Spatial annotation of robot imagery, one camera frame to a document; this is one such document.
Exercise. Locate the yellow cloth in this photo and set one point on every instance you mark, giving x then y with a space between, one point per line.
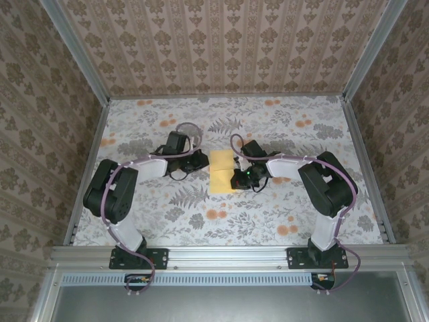
219 182

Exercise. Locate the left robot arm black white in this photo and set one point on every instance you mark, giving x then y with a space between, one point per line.
114 201

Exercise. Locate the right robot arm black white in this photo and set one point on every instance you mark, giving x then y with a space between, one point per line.
328 191

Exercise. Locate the floral table covering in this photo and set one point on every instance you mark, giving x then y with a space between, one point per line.
234 228

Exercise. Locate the grey metal panel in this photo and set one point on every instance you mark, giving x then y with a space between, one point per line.
228 305

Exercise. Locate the thin aluminium rail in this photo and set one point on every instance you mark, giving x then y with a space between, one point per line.
228 96

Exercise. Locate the wide aluminium frame rail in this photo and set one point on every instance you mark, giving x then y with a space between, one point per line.
228 256

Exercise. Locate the left aluminium side rail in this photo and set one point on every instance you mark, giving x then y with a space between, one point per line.
88 167

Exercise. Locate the aluminium side rail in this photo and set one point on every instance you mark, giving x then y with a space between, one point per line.
88 167
367 167

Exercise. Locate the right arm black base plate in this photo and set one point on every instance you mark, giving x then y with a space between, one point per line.
294 260

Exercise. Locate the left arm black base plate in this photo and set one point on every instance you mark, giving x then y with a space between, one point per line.
157 259

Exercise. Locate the right aluminium side rail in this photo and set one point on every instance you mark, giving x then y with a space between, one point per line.
367 167

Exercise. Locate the left aluminium frame post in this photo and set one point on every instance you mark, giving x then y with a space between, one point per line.
79 53

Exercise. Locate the aluminium frame post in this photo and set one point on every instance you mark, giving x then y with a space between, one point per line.
370 53
79 53

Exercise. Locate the right aluminium frame post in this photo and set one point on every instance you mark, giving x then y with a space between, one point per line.
370 53

